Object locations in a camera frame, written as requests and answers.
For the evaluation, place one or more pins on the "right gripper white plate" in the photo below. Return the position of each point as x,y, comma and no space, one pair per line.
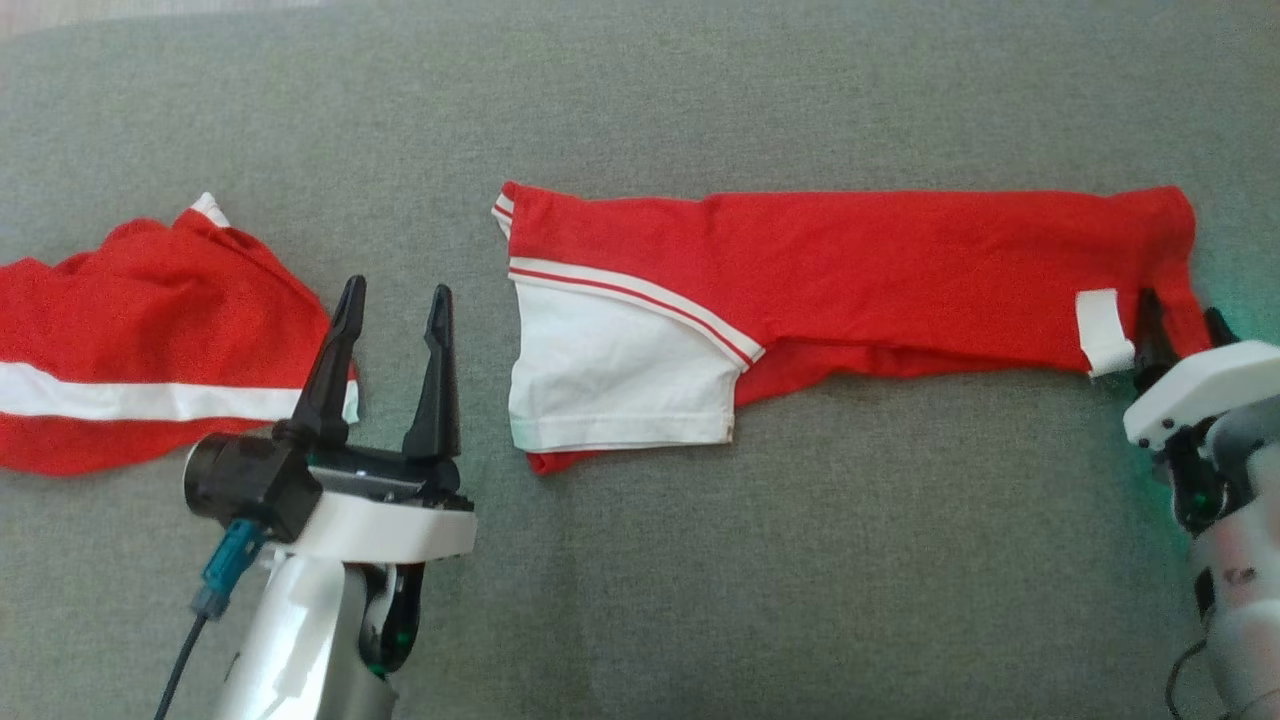
1200,390

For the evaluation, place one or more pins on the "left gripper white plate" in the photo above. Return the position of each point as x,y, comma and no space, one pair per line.
390,525

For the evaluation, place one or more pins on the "red shorts white side band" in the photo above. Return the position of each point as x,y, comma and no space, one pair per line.
150,310

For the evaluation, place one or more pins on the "red basketball jersey white sleeves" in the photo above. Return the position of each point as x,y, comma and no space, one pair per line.
900,270

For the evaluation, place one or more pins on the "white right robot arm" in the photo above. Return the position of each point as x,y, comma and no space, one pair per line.
1240,600

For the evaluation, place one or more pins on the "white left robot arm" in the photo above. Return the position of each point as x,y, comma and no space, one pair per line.
290,650

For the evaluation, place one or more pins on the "grey fabric ottoman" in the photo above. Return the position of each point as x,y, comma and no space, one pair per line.
800,600

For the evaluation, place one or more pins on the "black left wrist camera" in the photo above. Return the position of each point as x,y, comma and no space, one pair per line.
245,480

